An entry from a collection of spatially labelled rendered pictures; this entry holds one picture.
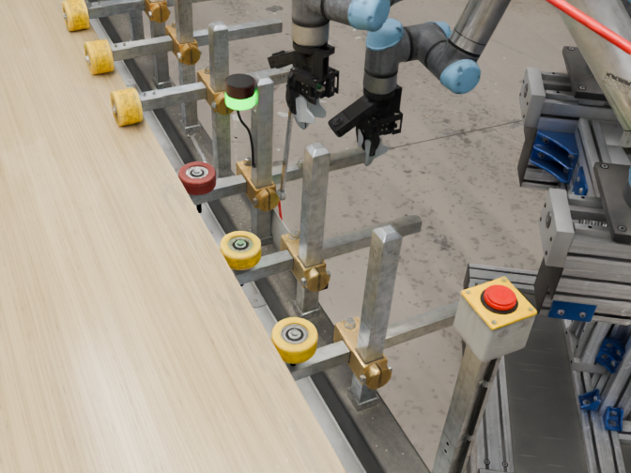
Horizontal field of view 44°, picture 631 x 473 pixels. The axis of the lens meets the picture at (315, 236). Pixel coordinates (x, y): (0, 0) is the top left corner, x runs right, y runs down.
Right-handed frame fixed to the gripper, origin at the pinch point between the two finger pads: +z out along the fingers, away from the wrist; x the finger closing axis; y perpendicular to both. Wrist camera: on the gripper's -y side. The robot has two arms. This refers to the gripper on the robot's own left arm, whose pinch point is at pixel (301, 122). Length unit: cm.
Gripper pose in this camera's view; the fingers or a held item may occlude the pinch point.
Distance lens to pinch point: 171.6
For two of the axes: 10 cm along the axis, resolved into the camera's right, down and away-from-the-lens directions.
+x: 6.9, -4.5, 5.7
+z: -0.2, 7.7, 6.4
